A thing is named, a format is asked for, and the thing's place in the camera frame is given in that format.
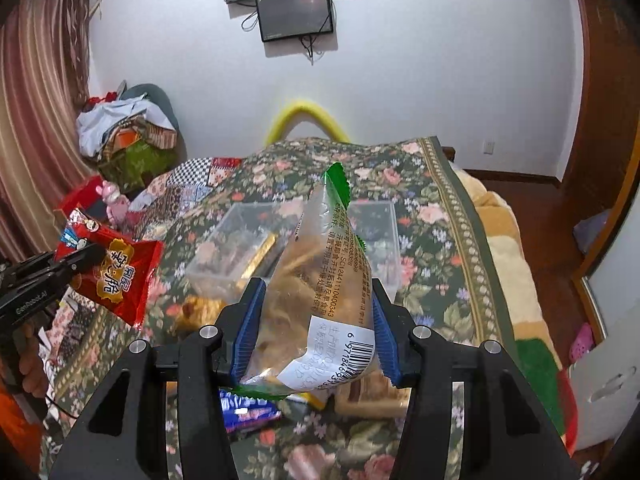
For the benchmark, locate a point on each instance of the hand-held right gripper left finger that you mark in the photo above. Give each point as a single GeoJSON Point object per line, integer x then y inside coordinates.
{"type": "Point", "coordinates": [251, 327]}

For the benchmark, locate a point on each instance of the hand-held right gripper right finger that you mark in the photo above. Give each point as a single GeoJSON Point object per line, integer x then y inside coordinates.
{"type": "Point", "coordinates": [384, 345]}

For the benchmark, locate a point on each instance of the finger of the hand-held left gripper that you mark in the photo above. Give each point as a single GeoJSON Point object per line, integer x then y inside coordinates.
{"type": "Point", "coordinates": [82, 257]}

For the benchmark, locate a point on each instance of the red snack packet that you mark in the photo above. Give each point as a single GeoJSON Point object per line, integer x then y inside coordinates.
{"type": "Point", "coordinates": [125, 280]}

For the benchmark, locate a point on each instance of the clear green-edged snack packet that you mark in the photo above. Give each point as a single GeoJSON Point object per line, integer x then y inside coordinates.
{"type": "Point", "coordinates": [320, 280]}

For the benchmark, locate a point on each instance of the clear plastic container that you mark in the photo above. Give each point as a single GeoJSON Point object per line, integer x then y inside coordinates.
{"type": "Point", "coordinates": [382, 240]}

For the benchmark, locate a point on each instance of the person's left hand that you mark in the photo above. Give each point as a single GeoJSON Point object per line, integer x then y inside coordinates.
{"type": "Point", "coordinates": [31, 360]}

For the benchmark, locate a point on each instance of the brown pastry packet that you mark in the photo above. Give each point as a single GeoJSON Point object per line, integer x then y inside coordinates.
{"type": "Point", "coordinates": [199, 311]}

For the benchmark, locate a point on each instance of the tan bread packet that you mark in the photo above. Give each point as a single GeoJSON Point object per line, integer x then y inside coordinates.
{"type": "Point", "coordinates": [371, 400]}

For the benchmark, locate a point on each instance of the pink plush toy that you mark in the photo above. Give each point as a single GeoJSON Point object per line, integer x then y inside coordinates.
{"type": "Point", "coordinates": [116, 205]}

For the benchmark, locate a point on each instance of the red bag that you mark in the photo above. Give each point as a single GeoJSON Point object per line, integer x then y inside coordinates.
{"type": "Point", "coordinates": [80, 195]}

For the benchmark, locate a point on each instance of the gold wrapped snack bar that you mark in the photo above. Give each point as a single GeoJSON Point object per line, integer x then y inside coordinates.
{"type": "Point", "coordinates": [260, 256]}

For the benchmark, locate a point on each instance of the blue snack packet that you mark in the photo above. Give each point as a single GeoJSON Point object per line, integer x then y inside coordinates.
{"type": "Point", "coordinates": [246, 412]}

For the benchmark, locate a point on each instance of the yellow snack packet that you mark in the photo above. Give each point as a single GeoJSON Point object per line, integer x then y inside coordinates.
{"type": "Point", "coordinates": [311, 401]}

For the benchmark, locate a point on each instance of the green printed bag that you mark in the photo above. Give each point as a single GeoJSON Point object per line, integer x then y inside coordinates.
{"type": "Point", "coordinates": [135, 165]}

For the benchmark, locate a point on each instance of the patchwork quilt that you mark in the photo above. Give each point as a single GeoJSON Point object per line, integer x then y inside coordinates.
{"type": "Point", "coordinates": [196, 180]}

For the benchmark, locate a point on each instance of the pile of clothes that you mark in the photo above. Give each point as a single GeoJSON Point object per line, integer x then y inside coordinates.
{"type": "Point", "coordinates": [107, 120]}

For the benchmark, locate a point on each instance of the beige fleece blanket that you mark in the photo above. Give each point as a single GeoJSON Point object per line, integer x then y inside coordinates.
{"type": "Point", "coordinates": [505, 260]}

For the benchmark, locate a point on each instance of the striped brown curtain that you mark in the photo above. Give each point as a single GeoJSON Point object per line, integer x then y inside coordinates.
{"type": "Point", "coordinates": [35, 110]}

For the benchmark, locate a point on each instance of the grey cushion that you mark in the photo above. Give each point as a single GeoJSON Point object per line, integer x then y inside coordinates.
{"type": "Point", "coordinates": [155, 97]}

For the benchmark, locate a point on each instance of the pink clog shoe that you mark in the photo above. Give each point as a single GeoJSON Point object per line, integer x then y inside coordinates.
{"type": "Point", "coordinates": [582, 344]}

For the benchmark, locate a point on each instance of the yellow foam tube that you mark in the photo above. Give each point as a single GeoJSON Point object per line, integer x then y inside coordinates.
{"type": "Point", "coordinates": [300, 108]}

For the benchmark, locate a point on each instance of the grey cloth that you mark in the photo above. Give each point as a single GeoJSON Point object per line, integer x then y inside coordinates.
{"type": "Point", "coordinates": [591, 232]}

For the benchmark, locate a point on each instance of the small black monitor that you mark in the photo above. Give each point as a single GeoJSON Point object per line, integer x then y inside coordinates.
{"type": "Point", "coordinates": [295, 12]}

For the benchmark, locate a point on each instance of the wooden wardrobe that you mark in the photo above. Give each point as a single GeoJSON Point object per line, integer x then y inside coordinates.
{"type": "Point", "coordinates": [607, 110]}

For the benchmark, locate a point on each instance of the white wall socket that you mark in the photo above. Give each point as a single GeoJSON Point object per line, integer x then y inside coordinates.
{"type": "Point", "coordinates": [488, 147]}

